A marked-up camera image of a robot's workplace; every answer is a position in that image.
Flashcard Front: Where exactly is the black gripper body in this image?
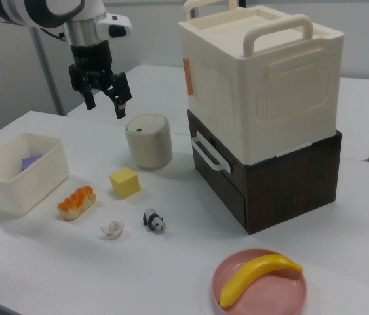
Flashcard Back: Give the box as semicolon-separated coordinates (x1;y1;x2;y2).
69;39;115;90

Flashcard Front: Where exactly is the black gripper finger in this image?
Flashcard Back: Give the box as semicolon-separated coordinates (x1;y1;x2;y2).
103;72;133;120
68;64;97;111

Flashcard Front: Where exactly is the white plastic basket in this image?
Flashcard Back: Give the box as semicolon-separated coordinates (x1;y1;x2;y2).
0;132;71;217

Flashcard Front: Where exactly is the grey metal pole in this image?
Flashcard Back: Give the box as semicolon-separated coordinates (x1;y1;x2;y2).
31;28;66;116

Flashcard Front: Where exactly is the beige mini trash can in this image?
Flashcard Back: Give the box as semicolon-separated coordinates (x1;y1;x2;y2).
124;114;173;171

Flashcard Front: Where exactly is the yellow cube block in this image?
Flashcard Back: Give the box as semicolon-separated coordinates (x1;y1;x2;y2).
109;166;142;200

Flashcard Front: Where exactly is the purple cube block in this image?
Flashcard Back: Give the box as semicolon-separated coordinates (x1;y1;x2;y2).
20;154;43;172

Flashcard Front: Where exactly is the toy panda figure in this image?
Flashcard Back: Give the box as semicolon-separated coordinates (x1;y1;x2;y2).
142;207;168;233

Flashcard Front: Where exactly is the small white shell toy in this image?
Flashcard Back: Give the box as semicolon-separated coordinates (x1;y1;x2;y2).
100;220;125;240

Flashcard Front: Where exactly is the cream plastic storage box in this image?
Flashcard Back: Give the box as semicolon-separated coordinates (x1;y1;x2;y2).
177;0;345;165

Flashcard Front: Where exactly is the dark wood drawer cabinet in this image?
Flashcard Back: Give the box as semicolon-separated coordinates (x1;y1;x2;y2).
186;109;343;236

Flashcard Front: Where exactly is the yellow toy banana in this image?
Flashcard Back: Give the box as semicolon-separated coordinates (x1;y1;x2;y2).
219;253;303;308

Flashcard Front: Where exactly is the pink plate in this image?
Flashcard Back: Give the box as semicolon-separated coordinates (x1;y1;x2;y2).
212;248;308;315

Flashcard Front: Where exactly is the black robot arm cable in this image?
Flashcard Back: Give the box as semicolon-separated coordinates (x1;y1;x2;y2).
39;27;68;42

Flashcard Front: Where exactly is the white drawer handle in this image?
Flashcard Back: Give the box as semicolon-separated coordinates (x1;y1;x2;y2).
190;136;233;173

